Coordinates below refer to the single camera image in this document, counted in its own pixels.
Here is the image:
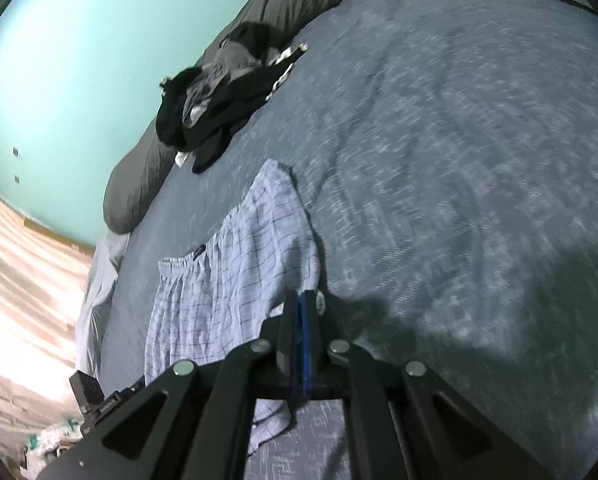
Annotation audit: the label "grey shorts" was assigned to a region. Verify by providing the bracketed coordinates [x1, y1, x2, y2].
[181, 40, 265, 128]

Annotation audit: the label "black clothes pile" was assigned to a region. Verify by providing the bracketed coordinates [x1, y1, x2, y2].
[156, 22, 310, 175]

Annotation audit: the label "light grey bed sheet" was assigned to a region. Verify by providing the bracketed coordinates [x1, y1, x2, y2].
[74, 230, 130, 381]

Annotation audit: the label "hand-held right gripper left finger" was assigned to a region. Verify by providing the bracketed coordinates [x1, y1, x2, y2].
[36, 290, 300, 480]

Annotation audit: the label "blue plaid boxer shorts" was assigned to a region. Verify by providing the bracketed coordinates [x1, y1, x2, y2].
[144, 159, 327, 456]

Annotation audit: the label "white plastic bag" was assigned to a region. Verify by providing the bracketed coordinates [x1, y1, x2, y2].
[22, 417, 84, 468]

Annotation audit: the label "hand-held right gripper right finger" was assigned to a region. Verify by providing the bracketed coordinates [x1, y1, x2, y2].
[301, 290, 554, 480]

